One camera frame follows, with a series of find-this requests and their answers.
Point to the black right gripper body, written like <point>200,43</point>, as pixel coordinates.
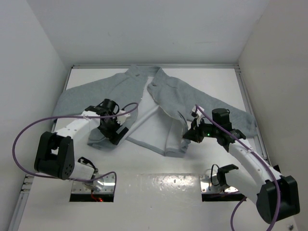
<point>206,130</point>

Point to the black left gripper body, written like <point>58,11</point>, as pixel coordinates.
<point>110,128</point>

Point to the grey zip-up jacket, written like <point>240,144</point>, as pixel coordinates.
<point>164,107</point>

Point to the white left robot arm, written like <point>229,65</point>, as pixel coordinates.
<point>56,156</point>

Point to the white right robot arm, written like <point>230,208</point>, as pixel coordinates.
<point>275,196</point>

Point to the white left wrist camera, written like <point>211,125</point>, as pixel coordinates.
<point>122,117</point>

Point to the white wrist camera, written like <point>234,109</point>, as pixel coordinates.
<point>122,117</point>
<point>197,114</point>

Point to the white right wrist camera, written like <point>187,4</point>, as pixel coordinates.
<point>197,114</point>

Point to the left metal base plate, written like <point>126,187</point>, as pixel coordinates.
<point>104,185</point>

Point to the metal base plate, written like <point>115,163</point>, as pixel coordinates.
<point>104,185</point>
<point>208,183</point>

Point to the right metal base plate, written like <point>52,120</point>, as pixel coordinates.
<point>208,183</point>

